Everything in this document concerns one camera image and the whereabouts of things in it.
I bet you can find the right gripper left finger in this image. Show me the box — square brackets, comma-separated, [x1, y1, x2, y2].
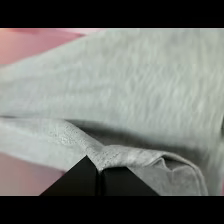
[39, 154, 100, 197]

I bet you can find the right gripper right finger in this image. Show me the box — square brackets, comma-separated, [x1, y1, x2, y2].
[99, 166, 161, 197]

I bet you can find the grey T-shirt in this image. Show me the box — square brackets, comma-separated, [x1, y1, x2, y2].
[0, 27, 224, 197]

